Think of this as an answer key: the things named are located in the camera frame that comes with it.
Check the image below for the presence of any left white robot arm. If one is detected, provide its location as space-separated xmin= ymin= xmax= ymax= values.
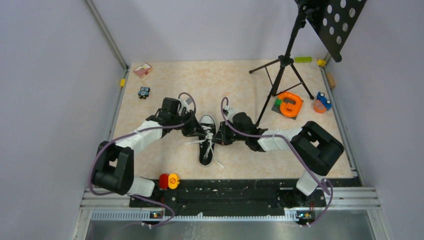
xmin=88 ymin=97 xmax=208 ymax=207

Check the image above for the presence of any orange ring toy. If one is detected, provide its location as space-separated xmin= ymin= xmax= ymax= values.
xmin=271 ymin=92 xmax=304 ymax=120

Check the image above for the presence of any yellow corner block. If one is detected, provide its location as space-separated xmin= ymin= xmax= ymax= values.
xmin=316 ymin=59 xmax=327 ymax=67

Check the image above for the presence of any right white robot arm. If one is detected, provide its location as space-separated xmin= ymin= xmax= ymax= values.
xmin=208 ymin=111 xmax=345 ymax=206

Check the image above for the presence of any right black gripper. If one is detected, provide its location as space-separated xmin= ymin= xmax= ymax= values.
xmin=211 ymin=120 xmax=248 ymax=146

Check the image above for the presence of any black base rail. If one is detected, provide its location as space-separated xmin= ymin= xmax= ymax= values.
xmin=129 ymin=176 xmax=362 ymax=218

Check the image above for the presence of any wooden block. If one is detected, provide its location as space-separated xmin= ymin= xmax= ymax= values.
xmin=326 ymin=72 xmax=337 ymax=89

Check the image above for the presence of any green block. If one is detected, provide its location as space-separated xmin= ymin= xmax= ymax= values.
xmin=294 ymin=56 xmax=313 ymax=63

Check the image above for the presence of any pink red box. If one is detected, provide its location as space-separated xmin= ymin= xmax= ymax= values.
xmin=133 ymin=62 xmax=153 ymax=79

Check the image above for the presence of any white cable duct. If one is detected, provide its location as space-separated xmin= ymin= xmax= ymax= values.
xmin=91 ymin=210 xmax=299 ymax=222

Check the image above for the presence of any black music stand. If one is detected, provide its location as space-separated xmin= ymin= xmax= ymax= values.
xmin=249 ymin=0 xmax=368 ymax=127

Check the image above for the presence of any blue owl toy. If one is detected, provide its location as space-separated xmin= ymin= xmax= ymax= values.
xmin=138 ymin=86 xmax=151 ymax=99

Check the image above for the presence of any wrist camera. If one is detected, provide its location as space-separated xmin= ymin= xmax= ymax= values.
xmin=178 ymin=97 xmax=193 ymax=115
xmin=223 ymin=106 xmax=238 ymax=122

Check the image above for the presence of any black white canvas sneaker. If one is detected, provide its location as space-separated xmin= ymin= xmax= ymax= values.
xmin=198 ymin=115 xmax=217 ymax=167

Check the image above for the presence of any red yellow emergency button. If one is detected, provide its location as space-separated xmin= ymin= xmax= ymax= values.
xmin=158 ymin=173 xmax=180 ymax=190

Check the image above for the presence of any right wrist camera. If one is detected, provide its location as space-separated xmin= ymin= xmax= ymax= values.
xmin=223 ymin=106 xmax=238 ymax=122

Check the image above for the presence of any blue orange toy car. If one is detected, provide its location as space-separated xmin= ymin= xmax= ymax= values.
xmin=313 ymin=91 xmax=333 ymax=114

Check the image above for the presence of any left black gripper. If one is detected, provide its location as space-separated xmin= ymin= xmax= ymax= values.
xmin=171 ymin=109 xmax=207 ymax=137

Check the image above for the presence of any white shoelace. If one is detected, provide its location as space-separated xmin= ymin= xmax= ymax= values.
xmin=185 ymin=126 xmax=215 ymax=167

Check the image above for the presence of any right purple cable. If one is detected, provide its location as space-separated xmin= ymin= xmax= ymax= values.
xmin=220 ymin=96 xmax=335 ymax=227

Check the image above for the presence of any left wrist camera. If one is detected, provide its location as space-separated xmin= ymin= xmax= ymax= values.
xmin=178 ymin=97 xmax=193 ymax=115

